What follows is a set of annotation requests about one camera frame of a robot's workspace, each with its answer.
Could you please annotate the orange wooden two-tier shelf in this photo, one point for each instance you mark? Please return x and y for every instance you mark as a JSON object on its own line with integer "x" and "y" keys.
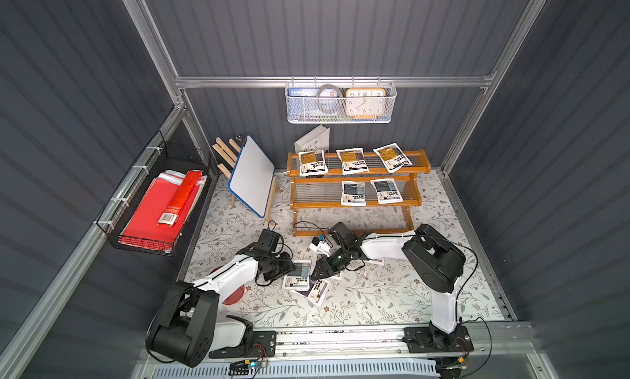
{"x": 374, "y": 200}

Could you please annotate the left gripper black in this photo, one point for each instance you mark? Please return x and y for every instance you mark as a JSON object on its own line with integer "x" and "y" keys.
{"x": 280, "y": 266}

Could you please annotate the blue white box in basket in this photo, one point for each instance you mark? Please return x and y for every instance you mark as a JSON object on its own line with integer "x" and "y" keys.
{"x": 300, "y": 98}

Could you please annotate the red long box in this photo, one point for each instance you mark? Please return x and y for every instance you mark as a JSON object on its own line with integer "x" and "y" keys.
{"x": 173, "y": 210}

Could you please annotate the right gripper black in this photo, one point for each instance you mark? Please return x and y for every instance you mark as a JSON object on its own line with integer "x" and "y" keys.
{"x": 327, "y": 263}

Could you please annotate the round clear tape roll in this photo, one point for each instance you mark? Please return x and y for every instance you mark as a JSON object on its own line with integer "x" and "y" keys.
{"x": 328, "y": 99}

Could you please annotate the red round object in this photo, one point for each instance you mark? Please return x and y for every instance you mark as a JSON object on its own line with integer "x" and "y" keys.
{"x": 234, "y": 295}

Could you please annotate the yellow coffee bag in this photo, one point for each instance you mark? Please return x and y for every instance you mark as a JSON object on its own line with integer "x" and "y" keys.
{"x": 392, "y": 157}
{"x": 312, "y": 163}
{"x": 352, "y": 161}

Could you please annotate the red folders stack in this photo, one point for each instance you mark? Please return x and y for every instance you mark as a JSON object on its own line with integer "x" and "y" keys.
{"x": 143, "y": 230}

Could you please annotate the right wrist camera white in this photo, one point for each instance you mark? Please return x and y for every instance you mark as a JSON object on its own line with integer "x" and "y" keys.
{"x": 319, "y": 245}

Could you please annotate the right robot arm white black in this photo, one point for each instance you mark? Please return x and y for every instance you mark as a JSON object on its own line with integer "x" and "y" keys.
{"x": 436, "y": 260}

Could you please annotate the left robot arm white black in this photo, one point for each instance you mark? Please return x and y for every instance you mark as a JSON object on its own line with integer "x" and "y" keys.
{"x": 186, "y": 329}

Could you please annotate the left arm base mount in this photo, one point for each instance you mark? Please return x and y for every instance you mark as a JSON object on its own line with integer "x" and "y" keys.
{"x": 255, "y": 344}

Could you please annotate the small circuit board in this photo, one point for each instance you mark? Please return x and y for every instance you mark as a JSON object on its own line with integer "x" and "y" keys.
{"x": 247, "y": 367}

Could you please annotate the blue framed whiteboard easel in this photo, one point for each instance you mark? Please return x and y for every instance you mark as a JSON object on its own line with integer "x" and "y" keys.
{"x": 250, "y": 173}

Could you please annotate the black wire wall basket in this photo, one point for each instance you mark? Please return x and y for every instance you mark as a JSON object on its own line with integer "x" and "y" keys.
{"x": 159, "y": 156}

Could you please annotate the blue coffee bag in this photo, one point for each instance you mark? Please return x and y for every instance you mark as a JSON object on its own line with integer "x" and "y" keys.
{"x": 353, "y": 194}
{"x": 298, "y": 279}
{"x": 387, "y": 191}

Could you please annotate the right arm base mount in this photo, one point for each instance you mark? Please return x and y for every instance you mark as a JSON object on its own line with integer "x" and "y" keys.
{"x": 430, "y": 339}

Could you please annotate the yellow square analog clock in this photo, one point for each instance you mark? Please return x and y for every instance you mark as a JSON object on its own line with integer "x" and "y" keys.
{"x": 366, "y": 103}

